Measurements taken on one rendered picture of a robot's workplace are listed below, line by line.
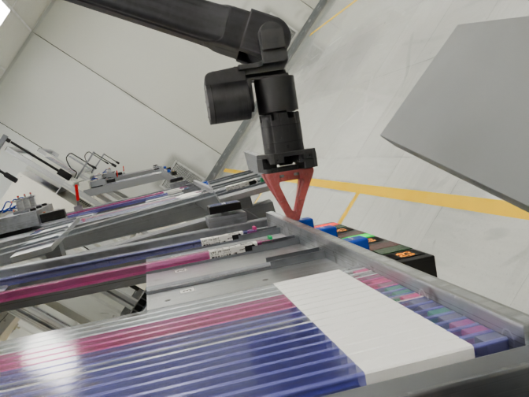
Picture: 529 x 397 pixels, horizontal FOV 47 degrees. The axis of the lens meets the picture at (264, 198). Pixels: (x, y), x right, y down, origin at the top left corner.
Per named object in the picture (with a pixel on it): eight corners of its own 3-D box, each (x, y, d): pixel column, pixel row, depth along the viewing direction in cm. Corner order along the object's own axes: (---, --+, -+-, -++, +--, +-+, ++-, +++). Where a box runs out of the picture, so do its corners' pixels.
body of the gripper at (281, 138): (271, 168, 81) (263, 113, 80) (257, 168, 91) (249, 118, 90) (317, 161, 82) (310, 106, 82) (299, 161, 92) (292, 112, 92)
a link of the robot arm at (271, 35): (282, 18, 82) (273, 38, 90) (197, 28, 80) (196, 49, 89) (297, 105, 81) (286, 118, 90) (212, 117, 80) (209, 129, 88)
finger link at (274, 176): (275, 226, 84) (264, 159, 84) (264, 221, 91) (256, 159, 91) (321, 218, 86) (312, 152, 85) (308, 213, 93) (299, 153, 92)
